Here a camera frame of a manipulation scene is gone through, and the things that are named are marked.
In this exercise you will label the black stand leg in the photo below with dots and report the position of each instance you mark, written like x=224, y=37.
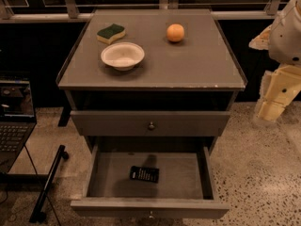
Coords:
x=46, y=182

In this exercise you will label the open middle drawer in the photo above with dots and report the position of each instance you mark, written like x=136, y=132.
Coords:
x=185, y=188

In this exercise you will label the orange fruit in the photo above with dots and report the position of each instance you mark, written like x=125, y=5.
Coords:
x=175, y=33

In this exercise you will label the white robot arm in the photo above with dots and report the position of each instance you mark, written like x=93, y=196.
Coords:
x=282, y=40

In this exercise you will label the black rxbar chocolate bar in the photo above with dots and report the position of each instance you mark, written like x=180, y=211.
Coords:
x=144, y=174

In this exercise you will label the grey drawer cabinet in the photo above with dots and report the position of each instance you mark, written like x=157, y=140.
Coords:
x=198, y=73

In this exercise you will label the black laptop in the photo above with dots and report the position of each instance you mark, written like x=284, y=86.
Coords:
x=17, y=116

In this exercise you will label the green yellow sponge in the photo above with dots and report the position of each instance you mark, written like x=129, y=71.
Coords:
x=111, y=33

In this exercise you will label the closed top drawer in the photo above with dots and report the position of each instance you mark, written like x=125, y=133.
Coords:
x=150, y=123

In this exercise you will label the metal window railing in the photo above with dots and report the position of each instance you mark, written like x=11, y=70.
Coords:
x=75, y=10

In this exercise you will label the white bowl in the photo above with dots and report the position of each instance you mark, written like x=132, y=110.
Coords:
x=122, y=56

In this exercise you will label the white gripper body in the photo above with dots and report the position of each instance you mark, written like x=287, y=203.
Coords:
x=286, y=40

